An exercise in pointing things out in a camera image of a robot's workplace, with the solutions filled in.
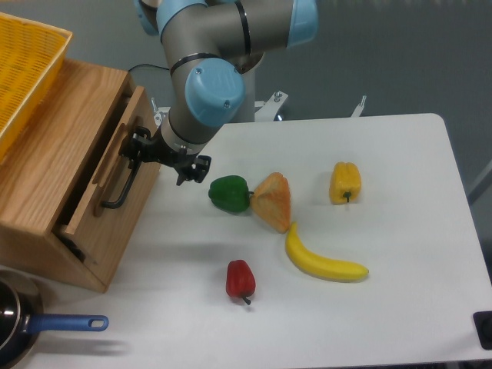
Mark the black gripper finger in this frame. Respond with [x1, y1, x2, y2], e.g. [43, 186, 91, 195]
[175, 155, 211, 186]
[118, 126, 151, 169]

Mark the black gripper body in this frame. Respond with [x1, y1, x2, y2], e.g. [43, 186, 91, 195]
[148, 128, 198, 171]

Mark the wooden top drawer black handle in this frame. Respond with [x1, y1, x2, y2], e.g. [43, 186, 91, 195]
[53, 85, 162, 266]

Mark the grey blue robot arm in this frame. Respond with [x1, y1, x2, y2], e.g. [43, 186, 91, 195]
[120, 1, 318, 184]

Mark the wooden drawer cabinet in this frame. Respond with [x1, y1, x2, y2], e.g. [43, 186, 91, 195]
[1, 59, 138, 292]

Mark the green bell pepper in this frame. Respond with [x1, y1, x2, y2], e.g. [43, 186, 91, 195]
[208, 175, 254, 214]

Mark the orange bread wedge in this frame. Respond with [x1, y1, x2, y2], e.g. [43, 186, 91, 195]
[250, 172, 291, 234]

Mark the red bell pepper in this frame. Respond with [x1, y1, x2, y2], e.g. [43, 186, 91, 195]
[225, 260, 256, 305]

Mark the yellow plastic basket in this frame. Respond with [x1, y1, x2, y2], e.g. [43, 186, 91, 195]
[1, 13, 73, 158]

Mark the yellow bell pepper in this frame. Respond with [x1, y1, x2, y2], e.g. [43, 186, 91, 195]
[329, 162, 362, 204]

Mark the yellow banana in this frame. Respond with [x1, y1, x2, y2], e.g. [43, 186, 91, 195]
[285, 222, 369, 283]

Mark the black corner object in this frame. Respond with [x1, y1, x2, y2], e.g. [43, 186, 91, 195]
[473, 311, 492, 351]

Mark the black cable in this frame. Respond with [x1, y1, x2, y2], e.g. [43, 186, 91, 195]
[128, 63, 171, 74]

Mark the blue handled frying pan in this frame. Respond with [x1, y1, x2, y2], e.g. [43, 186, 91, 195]
[1, 270, 109, 368]

